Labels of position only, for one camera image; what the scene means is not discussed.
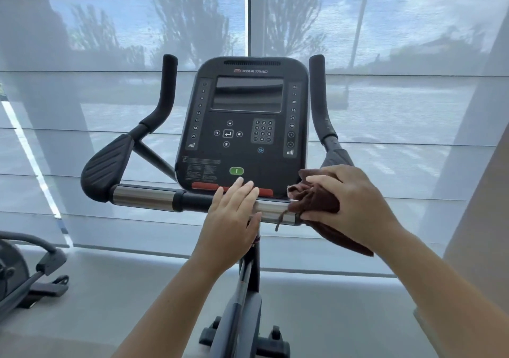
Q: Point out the brown cleaning cloth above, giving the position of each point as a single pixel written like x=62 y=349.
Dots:
x=314 y=200

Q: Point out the person's right hand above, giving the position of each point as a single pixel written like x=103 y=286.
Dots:
x=362 y=214

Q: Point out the black exercise bike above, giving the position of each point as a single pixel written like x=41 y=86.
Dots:
x=238 y=155

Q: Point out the person's left forearm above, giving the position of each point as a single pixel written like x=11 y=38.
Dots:
x=167 y=314

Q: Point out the person's left hand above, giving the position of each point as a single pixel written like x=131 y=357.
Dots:
x=226 y=234

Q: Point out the black elliptical machine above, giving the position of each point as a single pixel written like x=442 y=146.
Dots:
x=16 y=270

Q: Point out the person's right forearm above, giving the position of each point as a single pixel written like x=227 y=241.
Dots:
x=445 y=290

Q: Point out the translucent window blind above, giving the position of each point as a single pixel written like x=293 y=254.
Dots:
x=397 y=131

